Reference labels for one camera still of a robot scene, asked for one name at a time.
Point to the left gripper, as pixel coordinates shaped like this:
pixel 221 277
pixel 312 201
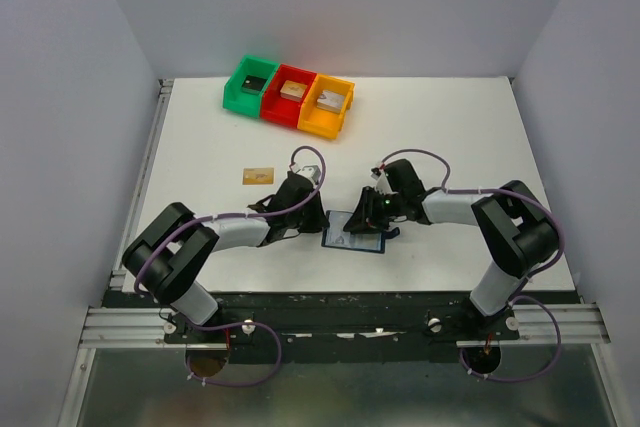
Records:
pixel 320 220

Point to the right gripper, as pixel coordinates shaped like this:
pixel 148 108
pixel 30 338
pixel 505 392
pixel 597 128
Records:
pixel 365 218

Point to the blue card holder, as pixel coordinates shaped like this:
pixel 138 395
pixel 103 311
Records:
pixel 355 239

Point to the gold credit card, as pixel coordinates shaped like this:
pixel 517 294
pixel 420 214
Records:
pixel 258 176

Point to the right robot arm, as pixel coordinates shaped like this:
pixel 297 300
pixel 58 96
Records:
pixel 518 231

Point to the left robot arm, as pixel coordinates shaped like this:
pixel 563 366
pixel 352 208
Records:
pixel 168 255

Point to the yellow bin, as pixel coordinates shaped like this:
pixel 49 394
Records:
pixel 323 110

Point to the grey block in yellow bin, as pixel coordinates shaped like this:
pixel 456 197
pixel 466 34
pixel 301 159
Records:
pixel 330 101

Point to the red bin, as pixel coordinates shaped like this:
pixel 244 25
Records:
pixel 283 98

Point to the tan block in red bin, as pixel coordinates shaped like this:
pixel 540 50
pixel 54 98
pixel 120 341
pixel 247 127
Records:
pixel 293 90

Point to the green bin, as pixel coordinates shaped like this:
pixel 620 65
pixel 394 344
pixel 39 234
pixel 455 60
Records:
pixel 239 102

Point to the dark block in green bin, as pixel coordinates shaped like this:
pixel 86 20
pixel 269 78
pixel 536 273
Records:
pixel 253 84

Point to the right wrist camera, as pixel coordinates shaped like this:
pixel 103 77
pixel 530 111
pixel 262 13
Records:
pixel 382 185

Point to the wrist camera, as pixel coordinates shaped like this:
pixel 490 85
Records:
pixel 382 185
pixel 310 172

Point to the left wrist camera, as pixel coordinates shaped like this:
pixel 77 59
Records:
pixel 310 172

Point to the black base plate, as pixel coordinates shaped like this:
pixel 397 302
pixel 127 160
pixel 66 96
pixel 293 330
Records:
pixel 258 328

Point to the aluminium rail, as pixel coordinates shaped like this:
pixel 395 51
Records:
pixel 123 328

